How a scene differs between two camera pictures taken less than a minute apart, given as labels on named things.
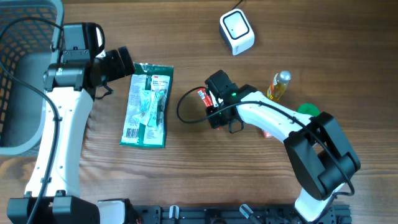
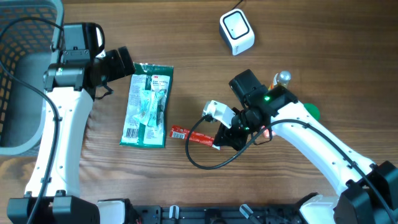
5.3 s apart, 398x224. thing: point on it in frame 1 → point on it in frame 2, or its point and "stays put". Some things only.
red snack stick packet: x=206 y=99 → x=181 y=132
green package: x=144 y=121 stays put
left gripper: x=119 y=70 stays put
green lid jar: x=308 y=108 stays put
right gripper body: x=220 y=119 → x=241 y=126
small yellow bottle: x=279 y=85 stays put
